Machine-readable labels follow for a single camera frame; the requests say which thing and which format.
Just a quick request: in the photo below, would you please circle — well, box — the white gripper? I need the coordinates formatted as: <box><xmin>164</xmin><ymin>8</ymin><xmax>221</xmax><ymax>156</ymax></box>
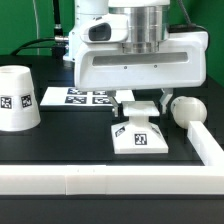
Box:
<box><xmin>74</xmin><ymin>14</ymin><xmax>208</xmax><ymax>117</ymax></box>

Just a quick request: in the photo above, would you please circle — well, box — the white lamp base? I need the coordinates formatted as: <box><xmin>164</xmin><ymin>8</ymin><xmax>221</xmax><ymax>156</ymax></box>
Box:
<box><xmin>111</xmin><ymin>101</ymin><xmax>168</xmax><ymax>154</ymax></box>

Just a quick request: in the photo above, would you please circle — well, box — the white lamp bulb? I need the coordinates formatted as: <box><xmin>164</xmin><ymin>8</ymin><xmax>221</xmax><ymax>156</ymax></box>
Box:
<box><xmin>170</xmin><ymin>96</ymin><xmax>207</xmax><ymax>129</ymax></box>

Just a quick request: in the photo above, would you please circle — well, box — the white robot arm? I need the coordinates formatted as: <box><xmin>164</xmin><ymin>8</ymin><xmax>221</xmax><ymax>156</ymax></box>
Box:
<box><xmin>69</xmin><ymin>0</ymin><xmax>209</xmax><ymax>113</ymax></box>

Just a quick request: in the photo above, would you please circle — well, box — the white lamp hood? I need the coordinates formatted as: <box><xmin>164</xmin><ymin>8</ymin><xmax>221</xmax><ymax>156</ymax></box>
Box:
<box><xmin>0</xmin><ymin>65</ymin><xmax>41</xmax><ymax>132</ymax></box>

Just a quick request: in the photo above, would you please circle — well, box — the white marker sheet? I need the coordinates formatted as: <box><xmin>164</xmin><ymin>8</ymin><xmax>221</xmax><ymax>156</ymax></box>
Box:
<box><xmin>39</xmin><ymin>86</ymin><xmax>136</xmax><ymax>108</ymax></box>

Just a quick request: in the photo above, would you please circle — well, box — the white L-shaped fence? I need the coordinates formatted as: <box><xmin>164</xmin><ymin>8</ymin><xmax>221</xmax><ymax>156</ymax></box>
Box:
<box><xmin>0</xmin><ymin>121</ymin><xmax>224</xmax><ymax>195</ymax></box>

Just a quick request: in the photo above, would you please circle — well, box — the black cable with connector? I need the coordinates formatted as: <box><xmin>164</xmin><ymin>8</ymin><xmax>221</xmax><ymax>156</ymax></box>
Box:
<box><xmin>9</xmin><ymin>0</ymin><xmax>70</xmax><ymax>58</ymax></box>

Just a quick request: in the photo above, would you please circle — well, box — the thin white cable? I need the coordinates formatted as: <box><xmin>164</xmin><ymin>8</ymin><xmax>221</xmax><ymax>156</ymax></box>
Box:
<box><xmin>32</xmin><ymin>0</ymin><xmax>40</xmax><ymax>56</ymax></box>

